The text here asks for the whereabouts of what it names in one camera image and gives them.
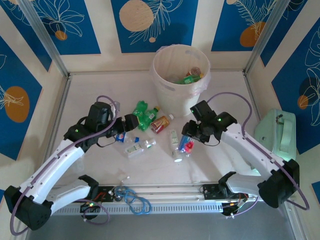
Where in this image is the red yellow label bottle white cap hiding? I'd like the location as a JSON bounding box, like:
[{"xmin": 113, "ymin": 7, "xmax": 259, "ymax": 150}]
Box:
[{"xmin": 149, "ymin": 114, "xmax": 175, "ymax": 135}]

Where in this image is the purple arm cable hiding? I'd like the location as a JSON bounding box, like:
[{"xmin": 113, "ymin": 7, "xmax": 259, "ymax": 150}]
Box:
[
  {"xmin": 206, "ymin": 91, "xmax": 311, "ymax": 221},
  {"xmin": 9, "ymin": 94, "xmax": 122, "ymax": 237}
]

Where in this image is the Pepsi bottle blue cap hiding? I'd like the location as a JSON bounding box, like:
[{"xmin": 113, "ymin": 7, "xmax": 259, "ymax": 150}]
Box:
[{"xmin": 115, "ymin": 132, "xmax": 141, "ymax": 145}]

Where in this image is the aluminium front frame rail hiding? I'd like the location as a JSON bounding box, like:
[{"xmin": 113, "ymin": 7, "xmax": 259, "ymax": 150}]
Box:
[{"xmin": 21, "ymin": 184, "xmax": 296, "ymax": 208}]

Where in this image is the brown label bottle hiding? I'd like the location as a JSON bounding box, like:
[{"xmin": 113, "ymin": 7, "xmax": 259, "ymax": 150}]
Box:
[{"xmin": 186, "ymin": 66, "xmax": 202, "ymax": 77}]

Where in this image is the clear bottle green cap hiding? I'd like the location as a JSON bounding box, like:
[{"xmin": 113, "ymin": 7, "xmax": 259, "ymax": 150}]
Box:
[{"xmin": 124, "ymin": 138, "xmax": 157, "ymax": 159}]

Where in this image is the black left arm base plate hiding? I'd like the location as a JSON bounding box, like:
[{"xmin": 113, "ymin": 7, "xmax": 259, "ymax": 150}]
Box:
[{"xmin": 69, "ymin": 185, "xmax": 116, "ymax": 203}]

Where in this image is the grey metal panel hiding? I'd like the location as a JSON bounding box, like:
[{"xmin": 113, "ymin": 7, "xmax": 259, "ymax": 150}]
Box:
[{"xmin": 23, "ymin": 213, "xmax": 305, "ymax": 240}]

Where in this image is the aluminium side rail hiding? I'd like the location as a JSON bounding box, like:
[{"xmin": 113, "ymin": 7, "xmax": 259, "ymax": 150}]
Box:
[
  {"xmin": 243, "ymin": 71, "xmax": 263, "ymax": 121},
  {"xmin": 34, "ymin": 73, "xmax": 73, "ymax": 187}
]

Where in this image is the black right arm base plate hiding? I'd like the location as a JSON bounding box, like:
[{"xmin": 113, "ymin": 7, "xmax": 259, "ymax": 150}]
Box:
[{"xmin": 201, "ymin": 183, "xmax": 248, "ymax": 201}]

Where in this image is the grey slotted cable duct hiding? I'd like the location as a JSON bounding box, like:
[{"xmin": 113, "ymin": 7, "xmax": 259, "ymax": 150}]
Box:
[{"xmin": 32, "ymin": 202, "xmax": 223, "ymax": 216}]

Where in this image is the aluminium frame post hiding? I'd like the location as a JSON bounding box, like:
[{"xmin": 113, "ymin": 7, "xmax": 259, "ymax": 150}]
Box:
[
  {"xmin": 17, "ymin": 0, "xmax": 71, "ymax": 78},
  {"xmin": 242, "ymin": 0, "xmax": 293, "ymax": 76}
]

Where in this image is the cream round waste bin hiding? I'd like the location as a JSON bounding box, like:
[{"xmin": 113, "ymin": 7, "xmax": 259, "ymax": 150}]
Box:
[{"xmin": 152, "ymin": 44, "xmax": 210, "ymax": 118}]

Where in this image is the mint green zipper case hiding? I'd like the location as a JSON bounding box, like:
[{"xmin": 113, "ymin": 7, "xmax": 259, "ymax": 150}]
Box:
[{"xmin": 249, "ymin": 107, "xmax": 298, "ymax": 176}]

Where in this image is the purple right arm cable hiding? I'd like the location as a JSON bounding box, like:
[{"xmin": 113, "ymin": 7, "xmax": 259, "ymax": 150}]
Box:
[{"xmin": 206, "ymin": 91, "xmax": 311, "ymax": 221}]

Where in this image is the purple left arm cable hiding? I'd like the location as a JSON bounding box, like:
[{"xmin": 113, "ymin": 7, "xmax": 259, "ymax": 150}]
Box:
[{"xmin": 9, "ymin": 94, "xmax": 122, "ymax": 237}]

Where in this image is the blue red label bottle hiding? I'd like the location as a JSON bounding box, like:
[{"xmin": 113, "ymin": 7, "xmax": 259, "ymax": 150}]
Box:
[{"xmin": 177, "ymin": 134, "xmax": 196, "ymax": 159}]

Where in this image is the coiled blue cable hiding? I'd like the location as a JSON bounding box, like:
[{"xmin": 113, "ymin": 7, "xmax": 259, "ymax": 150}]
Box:
[{"xmin": 114, "ymin": 186, "xmax": 152, "ymax": 216}]

